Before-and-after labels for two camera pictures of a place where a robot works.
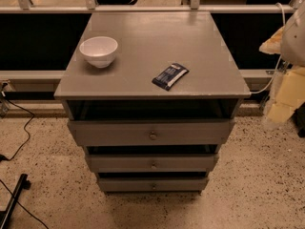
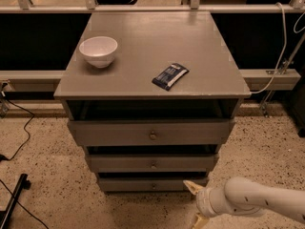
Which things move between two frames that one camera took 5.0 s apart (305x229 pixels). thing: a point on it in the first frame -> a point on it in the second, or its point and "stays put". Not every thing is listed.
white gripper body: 294,43 -> 203,201
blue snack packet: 168,78 stays put
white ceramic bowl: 99,51 stays put
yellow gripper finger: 273,45 -> 193,187
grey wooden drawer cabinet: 151,96 stays put
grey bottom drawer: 153,184 stays put
